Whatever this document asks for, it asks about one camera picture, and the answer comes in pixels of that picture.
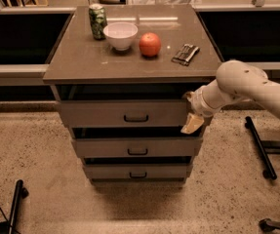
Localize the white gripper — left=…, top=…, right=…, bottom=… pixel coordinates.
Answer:
left=180, top=91, right=215, bottom=135

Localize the grey top drawer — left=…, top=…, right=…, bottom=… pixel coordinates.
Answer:
left=58, top=99, right=187, bottom=128

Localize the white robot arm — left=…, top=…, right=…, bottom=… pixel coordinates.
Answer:
left=180, top=60, right=280, bottom=135

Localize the grey drawer cabinet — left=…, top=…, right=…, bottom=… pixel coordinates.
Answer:
left=44, top=5, right=220, bottom=182

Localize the grey bottom drawer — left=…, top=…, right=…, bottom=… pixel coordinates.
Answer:
left=83, top=164, right=193, bottom=179

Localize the dark snack packet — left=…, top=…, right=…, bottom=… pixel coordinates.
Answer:
left=172, top=44, right=200, bottom=66

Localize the red apple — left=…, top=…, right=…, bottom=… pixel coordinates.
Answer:
left=139, top=32, right=161, bottom=57

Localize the white bowl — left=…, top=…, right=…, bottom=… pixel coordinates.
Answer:
left=103, top=22, right=139, bottom=51

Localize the black stand leg right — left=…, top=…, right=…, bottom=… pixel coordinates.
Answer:
left=245, top=116, right=280, bottom=180

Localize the black stand leg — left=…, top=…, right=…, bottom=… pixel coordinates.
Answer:
left=245, top=116, right=280, bottom=180
left=0, top=179, right=29, bottom=234

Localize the green soda can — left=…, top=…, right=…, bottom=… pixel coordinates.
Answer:
left=89, top=4, right=107, bottom=40

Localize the black caster foot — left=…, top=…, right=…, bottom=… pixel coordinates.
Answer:
left=259, top=218, right=280, bottom=232

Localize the black stand leg left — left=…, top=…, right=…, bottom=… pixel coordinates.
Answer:
left=0, top=179, right=29, bottom=234

